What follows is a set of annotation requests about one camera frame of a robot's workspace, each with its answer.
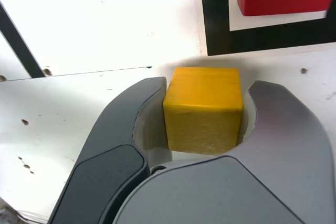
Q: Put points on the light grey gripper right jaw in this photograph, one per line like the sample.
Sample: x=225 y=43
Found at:
x=275 y=155

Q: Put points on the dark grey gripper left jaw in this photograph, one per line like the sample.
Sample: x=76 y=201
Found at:
x=113 y=134

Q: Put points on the yellow cube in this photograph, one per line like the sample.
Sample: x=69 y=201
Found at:
x=202 y=108

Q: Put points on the black tape square outline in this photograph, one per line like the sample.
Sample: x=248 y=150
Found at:
x=215 y=11

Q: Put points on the black tape strip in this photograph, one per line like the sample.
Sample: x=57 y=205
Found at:
x=17 y=43

